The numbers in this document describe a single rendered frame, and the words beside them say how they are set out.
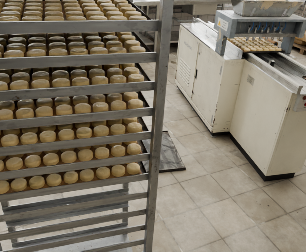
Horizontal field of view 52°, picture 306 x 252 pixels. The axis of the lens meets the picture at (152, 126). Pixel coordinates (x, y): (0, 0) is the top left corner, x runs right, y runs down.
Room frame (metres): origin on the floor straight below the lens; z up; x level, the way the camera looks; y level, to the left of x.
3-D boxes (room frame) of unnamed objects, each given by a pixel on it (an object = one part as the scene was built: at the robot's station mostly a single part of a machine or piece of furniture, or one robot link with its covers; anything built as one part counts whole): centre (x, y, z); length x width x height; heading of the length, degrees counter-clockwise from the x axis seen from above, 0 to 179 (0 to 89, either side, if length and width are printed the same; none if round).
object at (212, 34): (3.28, -0.56, 0.88); 1.28 x 0.01 x 0.07; 15
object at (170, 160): (2.36, -0.04, 0.01); 0.60 x 0.40 x 0.03; 15
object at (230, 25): (2.88, -0.89, 1.01); 0.72 x 0.33 x 0.34; 105
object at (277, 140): (2.39, -1.02, 0.45); 0.70 x 0.34 x 0.90; 15
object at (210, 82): (3.33, -0.76, 0.42); 1.28 x 0.72 x 0.84; 15
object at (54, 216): (1.17, 0.41, 0.42); 0.64 x 0.03 x 0.03; 108
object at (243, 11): (2.88, -0.89, 1.25); 0.56 x 0.29 x 0.14; 105
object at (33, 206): (1.17, 0.41, 0.51); 0.64 x 0.03 x 0.03; 108
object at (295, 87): (2.94, -0.72, 0.87); 2.01 x 0.03 x 0.07; 15
